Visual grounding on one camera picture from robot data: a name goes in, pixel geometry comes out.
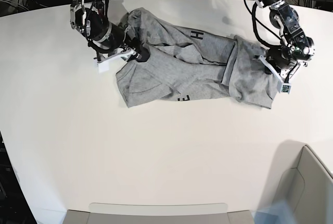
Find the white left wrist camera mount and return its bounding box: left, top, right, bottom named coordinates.
left=254, top=55, right=308, bottom=94

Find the grey T-shirt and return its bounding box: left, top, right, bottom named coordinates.
left=116, top=8, right=277, bottom=109

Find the grey bin right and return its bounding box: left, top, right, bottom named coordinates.
left=272, top=146, right=332, bottom=223

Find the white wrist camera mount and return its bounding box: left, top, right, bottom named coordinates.
left=95, top=47, right=137, bottom=73
left=254, top=55, right=308, bottom=94

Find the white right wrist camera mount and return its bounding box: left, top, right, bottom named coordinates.
left=95, top=47, right=137, bottom=73

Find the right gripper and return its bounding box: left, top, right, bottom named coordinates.
left=93, top=23, right=150, bottom=62

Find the grey bin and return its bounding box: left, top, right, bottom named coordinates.
left=272, top=146, right=332, bottom=223
left=63, top=203, right=254, bottom=223

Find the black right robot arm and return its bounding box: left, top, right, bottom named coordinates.
left=70, top=0, right=150, bottom=64

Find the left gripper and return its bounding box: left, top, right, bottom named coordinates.
left=264, top=47, right=299, bottom=75

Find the grey bin front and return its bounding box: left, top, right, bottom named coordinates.
left=63, top=203, right=254, bottom=223

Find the blue cloth in corner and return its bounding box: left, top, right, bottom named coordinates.
left=252, top=200, right=299, bottom=224

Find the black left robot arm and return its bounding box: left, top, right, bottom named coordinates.
left=251, top=0, right=315, bottom=75

